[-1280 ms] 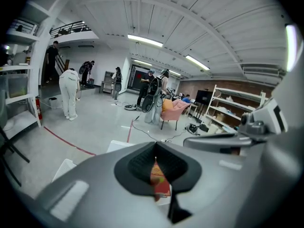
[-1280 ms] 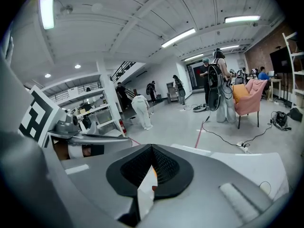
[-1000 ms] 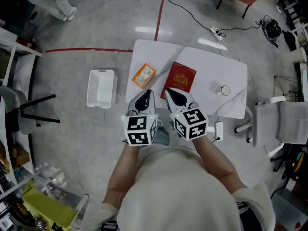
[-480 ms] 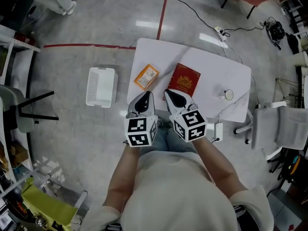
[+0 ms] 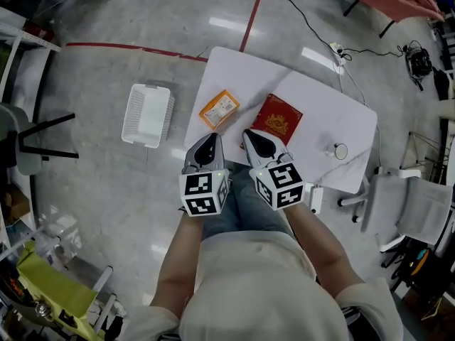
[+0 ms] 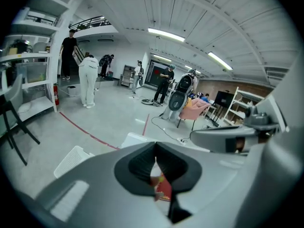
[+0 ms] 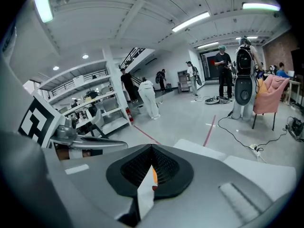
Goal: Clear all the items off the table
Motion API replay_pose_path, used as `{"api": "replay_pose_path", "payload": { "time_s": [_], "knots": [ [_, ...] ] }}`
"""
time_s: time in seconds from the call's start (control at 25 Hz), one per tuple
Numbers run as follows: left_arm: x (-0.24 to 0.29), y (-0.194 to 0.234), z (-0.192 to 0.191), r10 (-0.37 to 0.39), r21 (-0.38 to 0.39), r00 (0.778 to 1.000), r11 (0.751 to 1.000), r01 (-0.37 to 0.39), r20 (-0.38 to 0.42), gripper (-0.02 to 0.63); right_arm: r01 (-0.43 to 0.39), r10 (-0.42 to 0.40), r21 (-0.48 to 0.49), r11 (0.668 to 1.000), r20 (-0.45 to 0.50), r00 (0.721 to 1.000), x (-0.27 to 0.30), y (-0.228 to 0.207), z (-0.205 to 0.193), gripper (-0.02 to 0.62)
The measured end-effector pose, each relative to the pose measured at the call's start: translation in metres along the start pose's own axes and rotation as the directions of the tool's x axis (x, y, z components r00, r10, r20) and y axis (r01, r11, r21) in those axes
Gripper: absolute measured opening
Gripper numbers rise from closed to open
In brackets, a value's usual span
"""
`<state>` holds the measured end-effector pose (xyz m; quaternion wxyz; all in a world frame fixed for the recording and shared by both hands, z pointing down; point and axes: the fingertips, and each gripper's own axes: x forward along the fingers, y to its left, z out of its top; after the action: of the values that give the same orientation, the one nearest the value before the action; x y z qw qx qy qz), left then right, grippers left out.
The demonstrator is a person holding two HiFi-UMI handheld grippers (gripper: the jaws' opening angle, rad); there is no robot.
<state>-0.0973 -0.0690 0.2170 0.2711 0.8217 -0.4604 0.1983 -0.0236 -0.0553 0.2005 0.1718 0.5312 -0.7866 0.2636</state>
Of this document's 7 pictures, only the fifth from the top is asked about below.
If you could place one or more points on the orange snack packet item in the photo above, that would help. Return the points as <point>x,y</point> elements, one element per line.
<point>218,109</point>

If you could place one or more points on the grey chair with black legs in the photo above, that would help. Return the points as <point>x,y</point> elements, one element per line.
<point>25,137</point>

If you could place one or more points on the white plastic basket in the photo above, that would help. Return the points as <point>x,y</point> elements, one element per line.
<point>147,114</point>

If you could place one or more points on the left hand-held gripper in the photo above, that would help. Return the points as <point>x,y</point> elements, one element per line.
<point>202,190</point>

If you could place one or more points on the red gold-patterned box item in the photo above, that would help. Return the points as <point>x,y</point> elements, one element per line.
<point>277,121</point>

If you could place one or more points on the white marble table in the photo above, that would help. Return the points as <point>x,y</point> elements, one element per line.
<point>330,112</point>

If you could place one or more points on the white office chair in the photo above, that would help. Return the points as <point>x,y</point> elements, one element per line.
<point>409,204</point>

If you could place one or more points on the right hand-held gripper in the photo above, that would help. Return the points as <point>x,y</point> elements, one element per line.
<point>279,187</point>

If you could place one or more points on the person's left forearm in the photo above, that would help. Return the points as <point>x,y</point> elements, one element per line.
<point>177,261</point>

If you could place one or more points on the person's cream shirt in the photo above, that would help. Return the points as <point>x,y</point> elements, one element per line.
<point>263,290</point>

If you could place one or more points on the brown cardboard box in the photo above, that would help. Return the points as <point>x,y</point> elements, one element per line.
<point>16,204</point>

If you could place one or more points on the black chair legs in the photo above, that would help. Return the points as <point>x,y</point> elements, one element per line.
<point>369,16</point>

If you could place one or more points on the person's right forearm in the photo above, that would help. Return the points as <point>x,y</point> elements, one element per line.
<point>320,247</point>

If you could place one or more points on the small round white item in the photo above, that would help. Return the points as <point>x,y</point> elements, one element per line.
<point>341,151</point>

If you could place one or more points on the white power strip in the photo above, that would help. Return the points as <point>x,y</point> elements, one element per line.
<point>337,50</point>

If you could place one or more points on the white power adapter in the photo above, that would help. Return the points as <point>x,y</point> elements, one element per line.
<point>315,197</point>

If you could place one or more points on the person's blue jeans legs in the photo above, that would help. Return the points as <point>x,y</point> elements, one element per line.
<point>245,208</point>

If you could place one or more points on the black folding stand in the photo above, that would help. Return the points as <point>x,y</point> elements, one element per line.
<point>426,155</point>

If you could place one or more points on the white metal shelf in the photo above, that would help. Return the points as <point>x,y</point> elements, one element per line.
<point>17,44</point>

